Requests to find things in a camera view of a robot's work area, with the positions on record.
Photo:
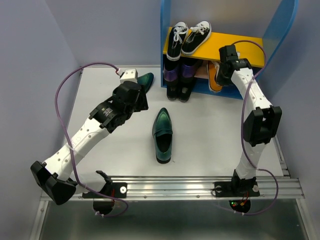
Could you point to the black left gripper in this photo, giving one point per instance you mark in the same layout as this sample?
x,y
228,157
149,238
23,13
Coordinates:
x,y
143,103

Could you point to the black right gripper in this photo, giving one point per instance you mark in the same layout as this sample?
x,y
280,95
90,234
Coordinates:
x,y
220,79

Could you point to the orange sneaker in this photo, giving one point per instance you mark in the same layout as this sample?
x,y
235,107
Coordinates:
x,y
212,71

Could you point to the green loafer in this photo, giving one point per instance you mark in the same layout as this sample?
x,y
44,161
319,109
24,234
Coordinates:
x,y
162,134
146,80

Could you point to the black slip-on sneaker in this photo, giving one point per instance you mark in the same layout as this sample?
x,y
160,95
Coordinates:
x,y
172,89

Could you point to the black lace-up sneaker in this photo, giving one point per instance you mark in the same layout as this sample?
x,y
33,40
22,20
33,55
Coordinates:
x,y
185,90

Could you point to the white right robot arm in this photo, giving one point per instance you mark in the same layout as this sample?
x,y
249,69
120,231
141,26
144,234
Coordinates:
x,y
259,123

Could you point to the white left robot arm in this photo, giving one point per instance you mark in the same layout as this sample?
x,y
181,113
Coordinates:
x,y
56,175

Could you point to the blue shoe shelf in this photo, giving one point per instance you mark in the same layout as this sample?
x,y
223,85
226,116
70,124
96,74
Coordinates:
x,y
221,44

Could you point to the purple boot right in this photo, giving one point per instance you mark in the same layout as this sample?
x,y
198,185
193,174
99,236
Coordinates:
x,y
189,68

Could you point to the purple boot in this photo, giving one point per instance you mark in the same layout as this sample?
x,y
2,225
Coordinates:
x,y
189,68
171,70

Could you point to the black white sneaker right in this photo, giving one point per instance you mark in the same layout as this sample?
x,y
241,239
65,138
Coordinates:
x,y
200,33

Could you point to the black white sneaker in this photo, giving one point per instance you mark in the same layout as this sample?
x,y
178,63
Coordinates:
x,y
176,39
200,33

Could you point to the purple boot left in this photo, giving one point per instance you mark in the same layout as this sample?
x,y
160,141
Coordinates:
x,y
171,70

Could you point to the black white sneaker left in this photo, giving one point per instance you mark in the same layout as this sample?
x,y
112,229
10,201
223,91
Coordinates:
x,y
176,39

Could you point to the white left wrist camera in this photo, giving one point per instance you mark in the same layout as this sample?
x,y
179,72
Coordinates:
x,y
129,75

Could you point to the aluminium mounting rail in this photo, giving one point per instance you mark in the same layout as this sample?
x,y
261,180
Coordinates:
x,y
200,188

